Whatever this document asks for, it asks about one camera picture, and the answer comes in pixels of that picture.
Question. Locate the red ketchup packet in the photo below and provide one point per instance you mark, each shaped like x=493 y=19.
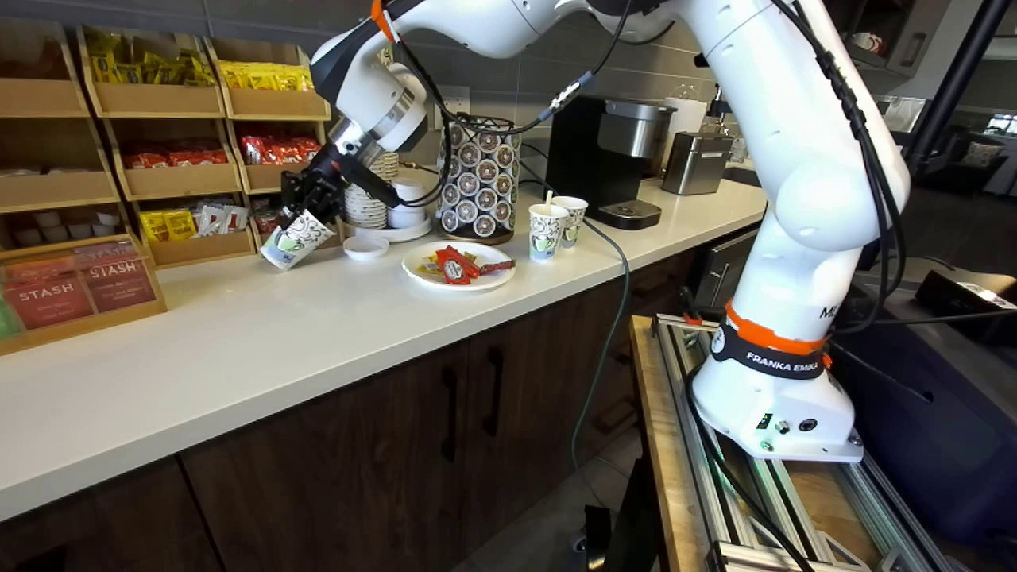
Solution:
x=455 y=264

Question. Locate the patterned paper cup left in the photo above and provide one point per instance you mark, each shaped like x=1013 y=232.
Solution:
x=545 y=231

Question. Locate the small white bowl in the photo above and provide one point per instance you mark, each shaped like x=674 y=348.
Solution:
x=366 y=244

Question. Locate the white oval plate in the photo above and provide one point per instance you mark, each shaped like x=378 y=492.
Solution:
x=493 y=267

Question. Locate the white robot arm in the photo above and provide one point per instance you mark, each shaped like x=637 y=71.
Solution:
x=816 y=138

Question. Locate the wooden Stash tea box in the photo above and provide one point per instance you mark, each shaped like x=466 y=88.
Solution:
x=76 y=286

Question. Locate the stacked white cups and saucer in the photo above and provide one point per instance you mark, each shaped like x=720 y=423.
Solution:
x=401 y=220

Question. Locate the silver napkin dispenser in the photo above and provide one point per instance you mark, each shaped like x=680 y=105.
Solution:
x=696 y=164

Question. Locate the patterned paper cup right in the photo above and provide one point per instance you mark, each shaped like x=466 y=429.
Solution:
x=574 y=216

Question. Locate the dark blue bin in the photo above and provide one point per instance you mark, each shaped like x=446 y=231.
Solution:
x=937 y=429

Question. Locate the wooden condiment shelf rack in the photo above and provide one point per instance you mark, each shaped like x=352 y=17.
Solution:
x=171 y=138

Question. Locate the black coffee pod carousel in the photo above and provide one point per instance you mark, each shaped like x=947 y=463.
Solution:
x=478 y=191

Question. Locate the patterned single paper cup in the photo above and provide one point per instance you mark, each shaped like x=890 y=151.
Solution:
x=298 y=240

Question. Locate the dark wooden base cabinet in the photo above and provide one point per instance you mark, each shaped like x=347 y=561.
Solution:
x=405 y=470

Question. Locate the black coffee maker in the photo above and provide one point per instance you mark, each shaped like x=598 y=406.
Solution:
x=603 y=151

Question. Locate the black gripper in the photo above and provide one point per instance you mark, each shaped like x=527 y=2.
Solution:
x=322 y=184

